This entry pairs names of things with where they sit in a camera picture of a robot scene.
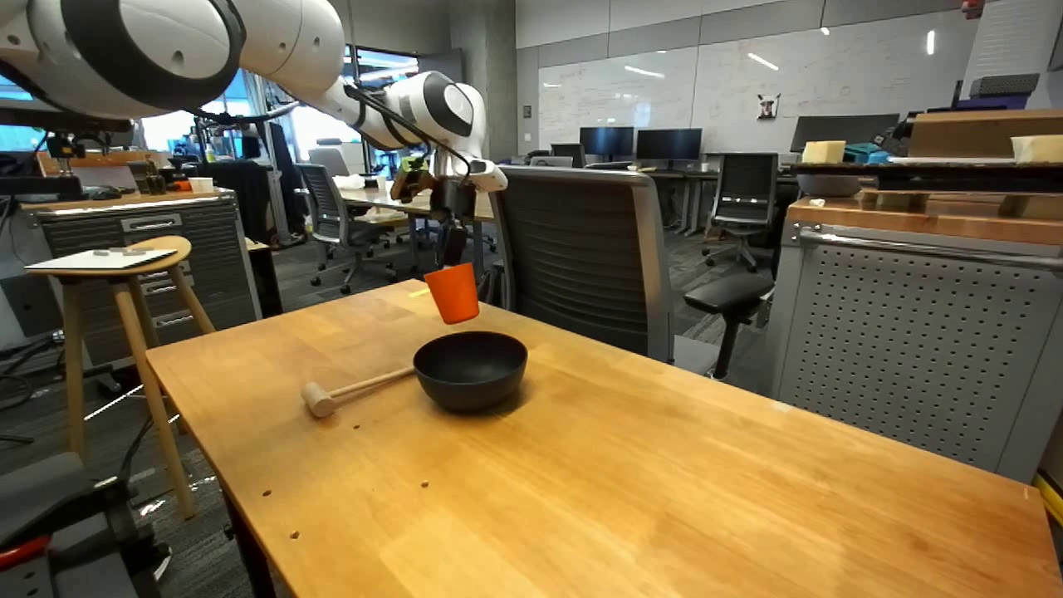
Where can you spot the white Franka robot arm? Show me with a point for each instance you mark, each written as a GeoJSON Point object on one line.
{"type": "Point", "coordinates": [287, 39]}

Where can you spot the black computer monitor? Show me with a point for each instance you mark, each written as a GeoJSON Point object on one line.
{"type": "Point", "coordinates": [607, 145]}
{"type": "Point", "coordinates": [669, 148]}

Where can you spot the grey perforated partition panel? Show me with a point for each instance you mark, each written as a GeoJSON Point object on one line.
{"type": "Point", "coordinates": [919, 342]}

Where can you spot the black bowl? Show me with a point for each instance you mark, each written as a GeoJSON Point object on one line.
{"type": "Point", "coordinates": [470, 371]}

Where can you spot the small yellow object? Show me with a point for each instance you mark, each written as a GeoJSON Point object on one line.
{"type": "Point", "coordinates": [1053, 498]}

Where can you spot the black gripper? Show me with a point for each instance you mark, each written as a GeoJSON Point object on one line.
{"type": "Point", "coordinates": [461, 201]}

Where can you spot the wall whiteboard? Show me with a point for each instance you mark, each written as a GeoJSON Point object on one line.
{"type": "Point", "coordinates": [708, 87]}

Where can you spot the light grey office chair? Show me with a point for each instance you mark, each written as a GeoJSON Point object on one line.
{"type": "Point", "coordinates": [334, 216]}

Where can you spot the black office chair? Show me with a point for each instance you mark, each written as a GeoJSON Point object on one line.
{"type": "Point", "coordinates": [738, 219]}

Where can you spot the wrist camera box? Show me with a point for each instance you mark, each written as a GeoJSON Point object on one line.
{"type": "Point", "coordinates": [491, 176]}

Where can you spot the grey mesh office chair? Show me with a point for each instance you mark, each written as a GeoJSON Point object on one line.
{"type": "Point", "coordinates": [583, 259]}

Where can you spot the orange plastic cup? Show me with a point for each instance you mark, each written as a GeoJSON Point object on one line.
{"type": "Point", "coordinates": [453, 297]}

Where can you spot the small wall poster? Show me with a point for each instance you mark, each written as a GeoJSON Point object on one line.
{"type": "Point", "coordinates": [768, 107]}

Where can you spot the wooden stool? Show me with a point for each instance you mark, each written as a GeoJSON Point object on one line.
{"type": "Point", "coordinates": [133, 332]}

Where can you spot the wooden mallet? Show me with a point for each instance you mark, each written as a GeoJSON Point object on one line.
{"type": "Point", "coordinates": [354, 390]}

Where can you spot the wooden box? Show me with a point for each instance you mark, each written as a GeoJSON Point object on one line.
{"type": "Point", "coordinates": [976, 129]}

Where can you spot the grey filing cabinet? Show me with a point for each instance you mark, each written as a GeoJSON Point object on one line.
{"type": "Point", "coordinates": [187, 259]}

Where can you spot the beige foam block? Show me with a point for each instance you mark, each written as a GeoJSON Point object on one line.
{"type": "Point", "coordinates": [1037, 149]}
{"type": "Point", "coordinates": [823, 155]}

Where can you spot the white paper sheet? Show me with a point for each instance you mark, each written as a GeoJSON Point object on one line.
{"type": "Point", "coordinates": [102, 259]}

